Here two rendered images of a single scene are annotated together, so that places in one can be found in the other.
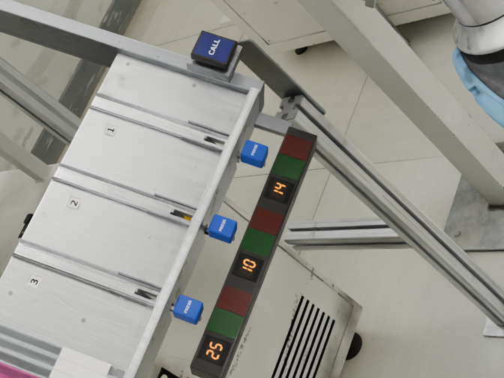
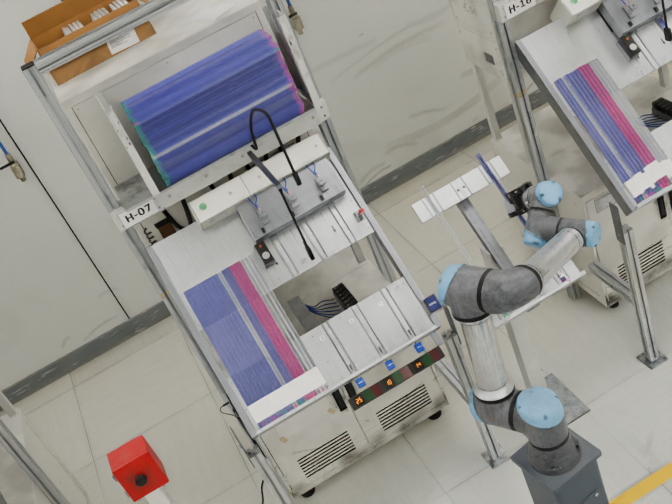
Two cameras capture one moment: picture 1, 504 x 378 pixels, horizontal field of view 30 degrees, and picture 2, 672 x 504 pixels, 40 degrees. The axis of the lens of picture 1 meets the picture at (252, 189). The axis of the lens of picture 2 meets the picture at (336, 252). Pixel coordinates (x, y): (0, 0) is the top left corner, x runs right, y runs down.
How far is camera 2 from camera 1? 1.89 m
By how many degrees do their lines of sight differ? 16
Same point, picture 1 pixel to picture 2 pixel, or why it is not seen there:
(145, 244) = (363, 351)
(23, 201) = (345, 264)
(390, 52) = (517, 328)
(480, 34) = (477, 389)
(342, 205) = not seen: hidden behind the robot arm
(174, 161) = (392, 330)
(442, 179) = not seen: hidden behind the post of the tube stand
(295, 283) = (425, 378)
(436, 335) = (466, 438)
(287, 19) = not seen: hidden behind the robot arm
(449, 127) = (526, 369)
